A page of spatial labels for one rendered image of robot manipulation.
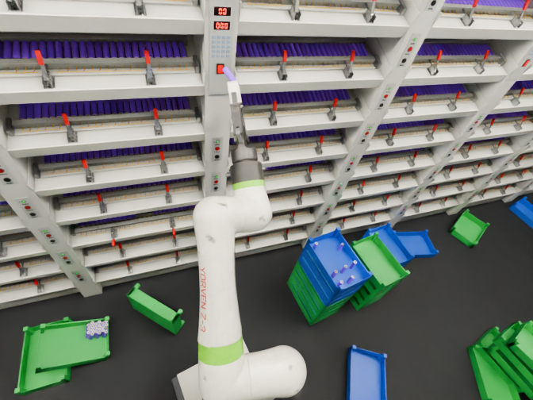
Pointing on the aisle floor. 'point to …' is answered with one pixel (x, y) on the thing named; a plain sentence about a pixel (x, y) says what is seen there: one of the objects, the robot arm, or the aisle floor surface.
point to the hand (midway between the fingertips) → (235, 94)
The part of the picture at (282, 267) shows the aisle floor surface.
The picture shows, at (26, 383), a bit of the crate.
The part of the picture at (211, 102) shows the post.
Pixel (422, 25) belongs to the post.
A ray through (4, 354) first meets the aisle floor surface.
